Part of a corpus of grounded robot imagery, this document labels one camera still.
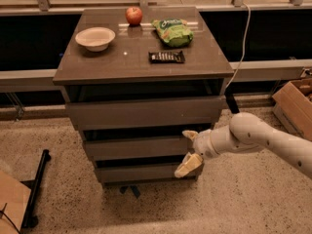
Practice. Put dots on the white paper bowl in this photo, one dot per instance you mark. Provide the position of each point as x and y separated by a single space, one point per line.
95 39

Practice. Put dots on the grey bottom drawer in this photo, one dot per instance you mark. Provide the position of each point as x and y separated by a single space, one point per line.
136 173

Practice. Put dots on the grey drawer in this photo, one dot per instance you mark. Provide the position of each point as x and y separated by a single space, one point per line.
144 113
136 173
138 147

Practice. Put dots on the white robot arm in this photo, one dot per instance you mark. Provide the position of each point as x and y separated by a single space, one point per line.
246 133

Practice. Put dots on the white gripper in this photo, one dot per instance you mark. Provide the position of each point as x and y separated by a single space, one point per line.
203 143

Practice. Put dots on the brown cardboard sheet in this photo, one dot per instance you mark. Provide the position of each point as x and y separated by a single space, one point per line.
14 197

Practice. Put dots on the black metal stand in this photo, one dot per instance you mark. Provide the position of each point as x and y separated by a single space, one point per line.
30 220

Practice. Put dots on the green chip bag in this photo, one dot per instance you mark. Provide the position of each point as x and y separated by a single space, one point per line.
173 32

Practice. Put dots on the cardboard box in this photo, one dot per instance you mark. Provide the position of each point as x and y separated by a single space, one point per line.
294 101

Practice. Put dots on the grey top drawer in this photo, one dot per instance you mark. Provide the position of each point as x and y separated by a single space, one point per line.
144 113

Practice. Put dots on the dark candy bar wrapper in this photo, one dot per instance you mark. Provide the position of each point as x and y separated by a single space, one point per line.
166 57

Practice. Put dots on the grey drawer cabinet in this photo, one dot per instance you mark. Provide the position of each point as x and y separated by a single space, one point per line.
123 72

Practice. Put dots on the red apple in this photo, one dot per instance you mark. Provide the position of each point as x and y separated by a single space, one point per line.
134 15

